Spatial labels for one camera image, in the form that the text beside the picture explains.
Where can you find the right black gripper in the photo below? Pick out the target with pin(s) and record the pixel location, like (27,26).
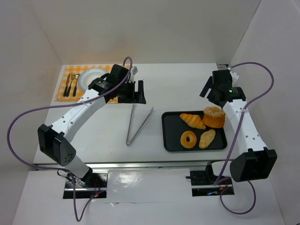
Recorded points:
(211,90)

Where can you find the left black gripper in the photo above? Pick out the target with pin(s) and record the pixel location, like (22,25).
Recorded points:
(131,93)

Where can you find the croissant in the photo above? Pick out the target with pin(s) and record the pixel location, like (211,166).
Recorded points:
(192,120)

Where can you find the metal tongs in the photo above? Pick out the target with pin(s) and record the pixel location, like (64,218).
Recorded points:
(138,117)

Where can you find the donut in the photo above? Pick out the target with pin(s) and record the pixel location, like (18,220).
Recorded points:
(188,139)

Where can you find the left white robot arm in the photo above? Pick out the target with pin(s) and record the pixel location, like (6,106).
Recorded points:
(99,87)

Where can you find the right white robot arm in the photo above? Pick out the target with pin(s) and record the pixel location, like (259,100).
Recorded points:
(255,160)

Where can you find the oval bread roll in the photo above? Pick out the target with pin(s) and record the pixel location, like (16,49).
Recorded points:
(207,138)

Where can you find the round sponge cake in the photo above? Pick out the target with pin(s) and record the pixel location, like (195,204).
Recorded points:
(214,117)

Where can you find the black tray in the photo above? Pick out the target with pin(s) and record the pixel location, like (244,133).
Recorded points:
(173,127)

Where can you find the white paper plate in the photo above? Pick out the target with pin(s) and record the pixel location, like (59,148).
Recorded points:
(86,77)

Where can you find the yellow checkered cloth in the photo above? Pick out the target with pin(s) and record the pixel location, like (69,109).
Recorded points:
(78,69)

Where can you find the black-handled spoon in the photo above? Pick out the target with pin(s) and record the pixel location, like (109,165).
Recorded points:
(75,87)

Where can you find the black-handled fork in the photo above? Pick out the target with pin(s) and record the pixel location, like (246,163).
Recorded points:
(71,80)

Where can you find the black-handled knife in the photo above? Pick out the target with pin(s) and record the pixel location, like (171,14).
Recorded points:
(66,85)

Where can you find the metal rail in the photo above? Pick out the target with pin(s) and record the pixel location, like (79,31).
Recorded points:
(149,165)

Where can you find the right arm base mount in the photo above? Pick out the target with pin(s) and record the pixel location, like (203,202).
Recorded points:
(202,183)

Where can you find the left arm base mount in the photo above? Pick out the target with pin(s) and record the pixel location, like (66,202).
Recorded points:
(97,189)

